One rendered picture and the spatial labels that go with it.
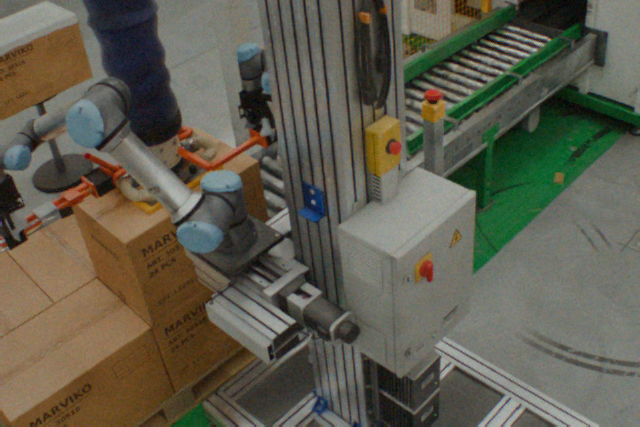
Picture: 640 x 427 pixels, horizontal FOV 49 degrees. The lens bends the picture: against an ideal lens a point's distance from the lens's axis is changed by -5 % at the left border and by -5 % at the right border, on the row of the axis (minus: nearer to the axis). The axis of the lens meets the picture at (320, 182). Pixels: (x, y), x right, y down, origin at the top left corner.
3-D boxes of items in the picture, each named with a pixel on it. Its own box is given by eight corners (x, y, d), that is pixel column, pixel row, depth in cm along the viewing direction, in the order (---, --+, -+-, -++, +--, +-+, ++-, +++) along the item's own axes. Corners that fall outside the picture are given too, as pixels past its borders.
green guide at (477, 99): (576, 34, 419) (578, 21, 413) (592, 39, 412) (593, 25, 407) (405, 154, 334) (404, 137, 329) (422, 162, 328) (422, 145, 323)
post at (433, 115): (432, 280, 345) (431, 95, 287) (443, 286, 341) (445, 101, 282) (423, 288, 342) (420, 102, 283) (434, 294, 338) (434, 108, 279)
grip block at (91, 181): (103, 177, 253) (99, 164, 250) (118, 188, 248) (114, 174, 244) (84, 189, 249) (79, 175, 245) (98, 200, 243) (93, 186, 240)
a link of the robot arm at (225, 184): (253, 202, 218) (246, 165, 210) (237, 231, 208) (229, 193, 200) (216, 198, 222) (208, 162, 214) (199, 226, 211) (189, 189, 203)
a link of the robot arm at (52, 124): (129, 57, 197) (24, 114, 222) (109, 76, 189) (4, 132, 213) (153, 90, 202) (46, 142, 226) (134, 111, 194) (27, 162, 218)
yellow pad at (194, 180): (207, 160, 274) (204, 149, 271) (224, 169, 268) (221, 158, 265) (133, 205, 256) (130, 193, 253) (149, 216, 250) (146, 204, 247)
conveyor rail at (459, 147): (587, 61, 422) (590, 32, 411) (594, 63, 419) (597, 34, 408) (309, 268, 300) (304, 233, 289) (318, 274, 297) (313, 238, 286)
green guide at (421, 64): (501, 12, 451) (502, -1, 446) (515, 16, 445) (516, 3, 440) (322, 117, 367) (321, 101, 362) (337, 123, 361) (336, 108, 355)
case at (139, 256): (212, 203, 318) (194, 126, 295) (273, 242, 294) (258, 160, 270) (97, 276, 287) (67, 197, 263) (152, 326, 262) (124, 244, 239)
